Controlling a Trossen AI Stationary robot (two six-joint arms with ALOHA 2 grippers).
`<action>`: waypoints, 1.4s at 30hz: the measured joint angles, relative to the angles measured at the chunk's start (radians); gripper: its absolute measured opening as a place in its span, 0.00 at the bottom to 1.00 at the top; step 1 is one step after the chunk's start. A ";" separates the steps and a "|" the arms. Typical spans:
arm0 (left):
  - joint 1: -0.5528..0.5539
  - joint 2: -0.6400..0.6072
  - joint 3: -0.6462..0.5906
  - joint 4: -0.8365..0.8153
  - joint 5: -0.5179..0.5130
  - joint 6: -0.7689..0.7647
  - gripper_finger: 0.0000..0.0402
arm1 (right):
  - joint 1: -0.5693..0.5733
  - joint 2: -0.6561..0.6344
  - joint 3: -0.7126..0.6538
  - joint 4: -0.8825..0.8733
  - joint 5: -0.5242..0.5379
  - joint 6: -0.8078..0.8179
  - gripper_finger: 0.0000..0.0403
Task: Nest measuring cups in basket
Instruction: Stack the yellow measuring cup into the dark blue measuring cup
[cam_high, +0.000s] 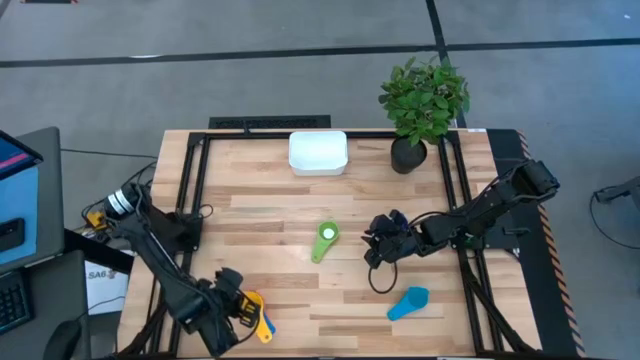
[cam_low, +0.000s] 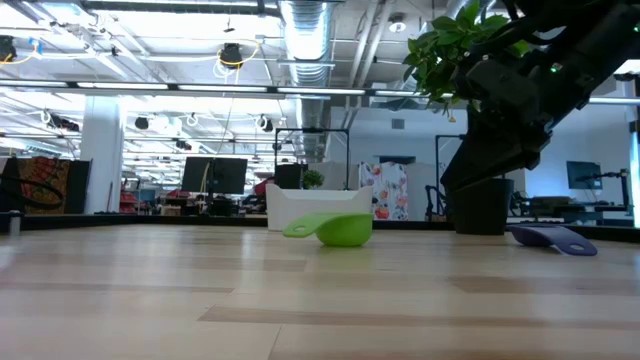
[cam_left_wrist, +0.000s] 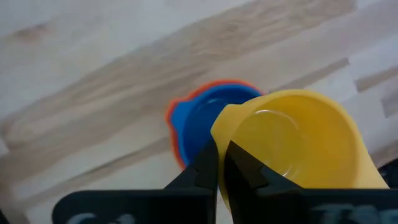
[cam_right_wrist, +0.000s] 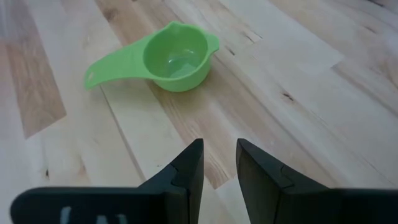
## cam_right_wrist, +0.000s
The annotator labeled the green plastic measuring cup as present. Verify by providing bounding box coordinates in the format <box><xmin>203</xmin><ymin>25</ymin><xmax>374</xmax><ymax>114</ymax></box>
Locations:
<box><xmin>83</xmin><ymin>21</ymin><xmax>220</xmax><ymax>93</ymax></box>

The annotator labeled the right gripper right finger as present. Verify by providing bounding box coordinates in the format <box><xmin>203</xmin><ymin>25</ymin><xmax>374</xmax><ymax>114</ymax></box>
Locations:
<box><xmin>235</xmin><ymin>138</ymin><xmax>398</xmax><ymax>224</ymax></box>

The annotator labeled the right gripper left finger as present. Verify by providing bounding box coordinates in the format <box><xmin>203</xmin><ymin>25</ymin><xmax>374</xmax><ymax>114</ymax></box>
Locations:
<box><xmin>9</xmin><ymin>138</ymin><xmax>205</xmax><ymax>224</ymax></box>

